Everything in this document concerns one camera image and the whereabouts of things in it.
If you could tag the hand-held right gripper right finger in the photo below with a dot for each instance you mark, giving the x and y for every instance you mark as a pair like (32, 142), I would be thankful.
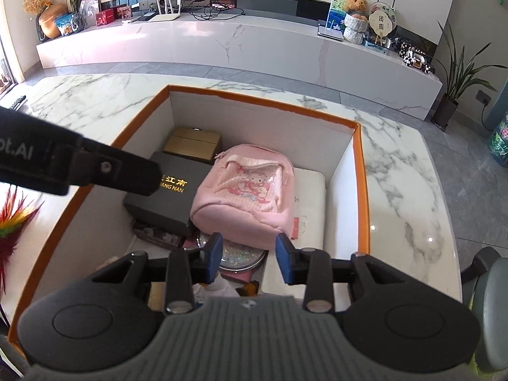
(285, 260)

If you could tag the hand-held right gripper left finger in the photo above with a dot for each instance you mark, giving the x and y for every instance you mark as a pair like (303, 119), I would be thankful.
(212, 256)

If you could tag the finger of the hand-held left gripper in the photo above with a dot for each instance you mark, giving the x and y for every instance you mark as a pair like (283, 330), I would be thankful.
(119, 170)

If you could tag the round glitter compact mirror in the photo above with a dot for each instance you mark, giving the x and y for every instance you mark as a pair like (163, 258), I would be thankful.
(242, 256)

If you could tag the black gift box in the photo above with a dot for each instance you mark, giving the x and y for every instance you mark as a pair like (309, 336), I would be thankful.
(170, 206)

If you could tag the pink mini backpack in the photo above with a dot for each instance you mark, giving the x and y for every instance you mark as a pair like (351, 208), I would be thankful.
(242, 190)

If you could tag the white cream tube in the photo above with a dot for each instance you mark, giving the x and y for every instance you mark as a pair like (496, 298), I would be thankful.
(311, 190)

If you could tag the small tan box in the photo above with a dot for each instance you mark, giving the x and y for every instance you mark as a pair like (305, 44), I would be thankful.
(190, 143)

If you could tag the orange cardboard box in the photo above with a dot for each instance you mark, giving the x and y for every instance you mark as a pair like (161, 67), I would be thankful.
(341, 206)

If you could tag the white marble desktop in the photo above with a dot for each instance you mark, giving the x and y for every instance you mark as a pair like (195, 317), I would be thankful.
(397, 190)

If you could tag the black remote control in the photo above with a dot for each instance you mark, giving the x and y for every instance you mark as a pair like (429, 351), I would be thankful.
(18, 102)

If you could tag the colourful feather shuttlecock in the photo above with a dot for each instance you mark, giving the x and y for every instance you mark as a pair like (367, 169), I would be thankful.
(16, 216)

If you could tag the orange vase with dried flowers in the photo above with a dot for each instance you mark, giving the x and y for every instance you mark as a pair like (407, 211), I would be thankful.
(51, 22)

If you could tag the blue snack packet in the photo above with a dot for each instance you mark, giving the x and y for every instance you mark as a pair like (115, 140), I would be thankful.
(65, 24)

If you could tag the white marble tv cabinet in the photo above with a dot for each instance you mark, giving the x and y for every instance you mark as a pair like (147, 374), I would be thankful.
(198, 43)

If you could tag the pink red gift box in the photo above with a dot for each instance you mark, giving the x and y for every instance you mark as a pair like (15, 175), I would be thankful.
(124, 12)

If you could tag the white router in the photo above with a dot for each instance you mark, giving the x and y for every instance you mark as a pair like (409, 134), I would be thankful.
(164, 18)

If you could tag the grey round stool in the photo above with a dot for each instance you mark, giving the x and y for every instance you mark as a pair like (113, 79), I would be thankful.
(492, 305)

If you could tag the flat blue box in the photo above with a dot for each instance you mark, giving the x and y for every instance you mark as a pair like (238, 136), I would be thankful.
(377, 46)

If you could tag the black white cow figures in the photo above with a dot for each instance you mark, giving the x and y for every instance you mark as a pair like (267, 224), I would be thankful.
(414, 55)

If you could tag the potted plant in dark pot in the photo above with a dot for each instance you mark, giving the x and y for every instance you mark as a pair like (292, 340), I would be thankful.
(456, 83)

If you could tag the blue water bottle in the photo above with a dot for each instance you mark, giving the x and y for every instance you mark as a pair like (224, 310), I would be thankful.
(501, 135)

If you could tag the teddy bear in knitted pot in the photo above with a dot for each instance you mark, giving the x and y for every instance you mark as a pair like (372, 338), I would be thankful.
(355, 20)

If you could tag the blue green painting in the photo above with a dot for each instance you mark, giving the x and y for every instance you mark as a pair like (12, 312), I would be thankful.
(336, 14)

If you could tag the cream round fan on stand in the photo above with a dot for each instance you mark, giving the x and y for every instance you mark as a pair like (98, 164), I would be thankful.
(381, 22)

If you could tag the round painted fan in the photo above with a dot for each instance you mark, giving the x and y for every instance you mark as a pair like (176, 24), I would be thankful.
(391, 10)

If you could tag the wall socket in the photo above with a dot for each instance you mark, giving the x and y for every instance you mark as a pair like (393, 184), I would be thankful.
(483, 96)

